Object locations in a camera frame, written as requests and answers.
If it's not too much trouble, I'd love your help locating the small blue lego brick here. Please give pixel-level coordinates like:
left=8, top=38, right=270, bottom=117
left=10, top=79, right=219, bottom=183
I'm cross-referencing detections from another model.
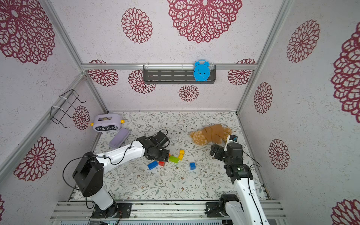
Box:
left=189, top=162, right=196, bottom=170

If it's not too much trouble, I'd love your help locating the purple pencil case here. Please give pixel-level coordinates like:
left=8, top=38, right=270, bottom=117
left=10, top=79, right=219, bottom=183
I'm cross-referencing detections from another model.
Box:
left=109, top=127, right=130, bottom=149

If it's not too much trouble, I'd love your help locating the grey wall shelf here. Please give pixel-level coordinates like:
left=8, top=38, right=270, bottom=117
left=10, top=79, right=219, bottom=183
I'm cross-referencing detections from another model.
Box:
left=142, top=65, right=216, bottom=85

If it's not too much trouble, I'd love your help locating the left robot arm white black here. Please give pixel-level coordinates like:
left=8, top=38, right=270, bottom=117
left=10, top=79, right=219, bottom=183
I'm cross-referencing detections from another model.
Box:
left=65, top=129, right=170, bottom=218

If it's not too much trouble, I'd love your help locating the blue alarm clock toy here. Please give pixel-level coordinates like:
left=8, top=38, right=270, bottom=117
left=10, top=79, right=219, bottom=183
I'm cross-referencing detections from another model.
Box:
left=193, top=60, right=211, bottom=82

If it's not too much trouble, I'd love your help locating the long blue lego brick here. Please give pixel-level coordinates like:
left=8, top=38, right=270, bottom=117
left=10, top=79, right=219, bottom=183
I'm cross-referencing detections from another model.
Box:
left=148, top=161, right=158, bottom=170

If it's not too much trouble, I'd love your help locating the brown plush teddy bear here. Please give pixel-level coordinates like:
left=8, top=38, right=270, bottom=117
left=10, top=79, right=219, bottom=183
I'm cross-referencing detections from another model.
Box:
left=190, top=124, right=232, bottom=146

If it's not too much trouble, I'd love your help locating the green lego brick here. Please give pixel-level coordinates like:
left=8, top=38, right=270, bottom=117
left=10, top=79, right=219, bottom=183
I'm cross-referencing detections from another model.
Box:
left=168, top=156, right=180, bottom=164

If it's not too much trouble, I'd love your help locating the red lego brick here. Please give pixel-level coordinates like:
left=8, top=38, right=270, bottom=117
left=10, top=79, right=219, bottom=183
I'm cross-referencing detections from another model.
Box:
left=158, top=161, right=165, bottom=167

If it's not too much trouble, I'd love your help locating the purple toy radio clock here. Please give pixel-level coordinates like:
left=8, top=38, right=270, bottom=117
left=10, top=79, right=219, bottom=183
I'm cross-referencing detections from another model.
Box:
left=91, top=113, right=125, bottom=133

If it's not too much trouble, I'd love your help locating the black wire wall rack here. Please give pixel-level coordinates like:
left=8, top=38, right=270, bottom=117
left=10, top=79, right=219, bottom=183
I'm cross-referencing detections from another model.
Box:
left=49, top=89, right=86, bottom=129

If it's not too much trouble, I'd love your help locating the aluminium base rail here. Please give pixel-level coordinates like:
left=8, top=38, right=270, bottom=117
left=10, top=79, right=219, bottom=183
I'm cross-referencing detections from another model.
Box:
left=50, top=200, right=287, bottom=221

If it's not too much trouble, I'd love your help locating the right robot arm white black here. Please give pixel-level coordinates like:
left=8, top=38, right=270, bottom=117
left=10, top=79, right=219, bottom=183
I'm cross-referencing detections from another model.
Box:
left=210, top=142, right=269, bottom=225

